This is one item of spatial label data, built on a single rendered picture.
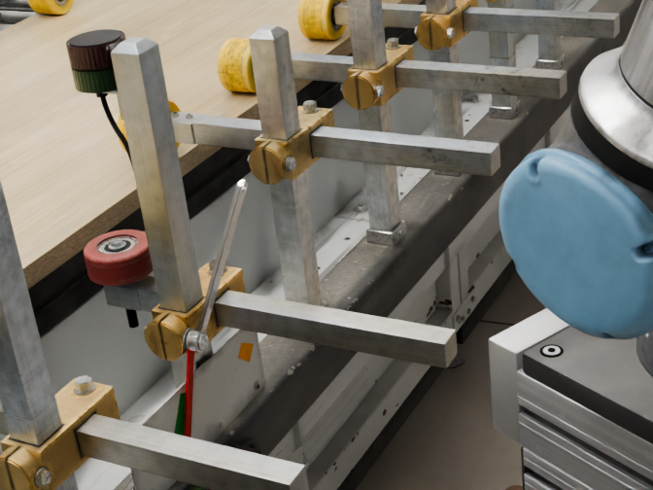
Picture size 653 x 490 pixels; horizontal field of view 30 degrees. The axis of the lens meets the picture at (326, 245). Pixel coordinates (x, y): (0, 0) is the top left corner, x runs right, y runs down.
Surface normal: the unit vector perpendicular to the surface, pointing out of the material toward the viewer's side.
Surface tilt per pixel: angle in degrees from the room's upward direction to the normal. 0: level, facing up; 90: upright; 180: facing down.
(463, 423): 0
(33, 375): 90
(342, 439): 0
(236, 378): 90
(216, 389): 90
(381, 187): 90
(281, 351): 0
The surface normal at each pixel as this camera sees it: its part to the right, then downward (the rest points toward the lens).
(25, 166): -0.11, -0.89
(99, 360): 0.88, 0.13
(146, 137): -0.47, 0.45
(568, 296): -0.73, 0.46
